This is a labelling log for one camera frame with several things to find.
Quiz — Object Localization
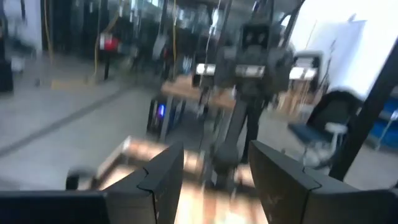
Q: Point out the red box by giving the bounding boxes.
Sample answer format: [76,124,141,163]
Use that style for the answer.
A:
[99,32,121,52]

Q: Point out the black office chair blue seat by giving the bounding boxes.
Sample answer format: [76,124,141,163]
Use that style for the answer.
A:
[287,89,363,170]

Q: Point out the black aluminium rig frame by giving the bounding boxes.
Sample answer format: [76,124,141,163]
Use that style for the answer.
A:
[328,36,398,182]

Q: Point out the wooden boards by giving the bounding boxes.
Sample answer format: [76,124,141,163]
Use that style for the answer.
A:
[275,79,313,124]

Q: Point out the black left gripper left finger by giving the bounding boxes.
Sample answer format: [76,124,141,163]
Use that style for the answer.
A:
[105,141,185,224]

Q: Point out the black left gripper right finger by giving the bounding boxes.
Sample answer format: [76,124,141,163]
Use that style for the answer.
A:
[248,139,322,224]

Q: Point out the black frame handle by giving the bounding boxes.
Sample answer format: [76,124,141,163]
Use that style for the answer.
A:
[65,169,94,191]

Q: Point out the blue storage bins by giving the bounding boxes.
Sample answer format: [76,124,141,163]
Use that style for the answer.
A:
[366,96,398,151]

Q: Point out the black computer tower blue lights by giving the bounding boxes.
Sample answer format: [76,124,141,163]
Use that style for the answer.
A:
[146,95,187,141]

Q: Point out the wooden background table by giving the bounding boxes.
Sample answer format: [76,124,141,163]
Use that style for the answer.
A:
[160,75,237,110]

